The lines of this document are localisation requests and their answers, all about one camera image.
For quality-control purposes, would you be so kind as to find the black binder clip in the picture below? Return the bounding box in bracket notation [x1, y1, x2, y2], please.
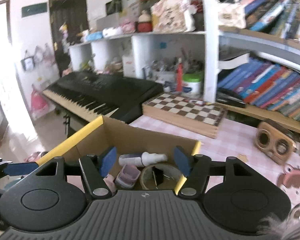
[152, 166, 164, 187]

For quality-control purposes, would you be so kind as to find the white blue cylindrical bottle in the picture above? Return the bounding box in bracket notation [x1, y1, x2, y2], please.
[118, 152, 168, 167]

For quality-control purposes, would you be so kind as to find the yellow tape roll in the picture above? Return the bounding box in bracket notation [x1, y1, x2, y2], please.
[139, 164, 182, 190]

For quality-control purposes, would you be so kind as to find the small purple container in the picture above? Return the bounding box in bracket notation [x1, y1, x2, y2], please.
[115, 165, 141, 189]

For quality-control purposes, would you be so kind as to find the yellow cardboard box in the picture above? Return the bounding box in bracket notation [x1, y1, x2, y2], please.
[37, 116, 201, 199]

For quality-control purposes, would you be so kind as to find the wooden chessboard box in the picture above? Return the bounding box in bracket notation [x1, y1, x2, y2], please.
[142, 93, 227, 139]

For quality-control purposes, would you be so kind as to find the black Yamaha keyboard piano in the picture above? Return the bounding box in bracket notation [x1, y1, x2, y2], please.
[42, 71, 164, 123]

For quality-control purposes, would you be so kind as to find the brown retro radio speaker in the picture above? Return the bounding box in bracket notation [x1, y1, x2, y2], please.
[255, 119, 296, 165]

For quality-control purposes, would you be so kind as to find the white green lidded jar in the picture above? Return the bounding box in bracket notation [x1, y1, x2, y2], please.
[182, 72, 203, 99]

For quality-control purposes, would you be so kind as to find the white pen holder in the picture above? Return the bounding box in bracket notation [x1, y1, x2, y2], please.
[152, 71, 175, 83]

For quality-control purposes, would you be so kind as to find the row of leaning books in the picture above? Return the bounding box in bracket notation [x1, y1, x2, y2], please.
[216, 57, 300, 122]

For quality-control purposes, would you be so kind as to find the white cubby shelf unit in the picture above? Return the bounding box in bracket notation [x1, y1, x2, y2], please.
[69, 31, 219, 102]

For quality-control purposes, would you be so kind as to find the wooden bookshelf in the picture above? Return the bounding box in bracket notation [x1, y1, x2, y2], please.
[203, 0, 300, 134]

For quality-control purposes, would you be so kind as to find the floral fabric bag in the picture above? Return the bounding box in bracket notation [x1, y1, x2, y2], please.
[151, 0, 197, 33]

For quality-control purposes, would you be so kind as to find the white quilted handbag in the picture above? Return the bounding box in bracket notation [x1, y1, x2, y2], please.
[217, 0, 247, 29]

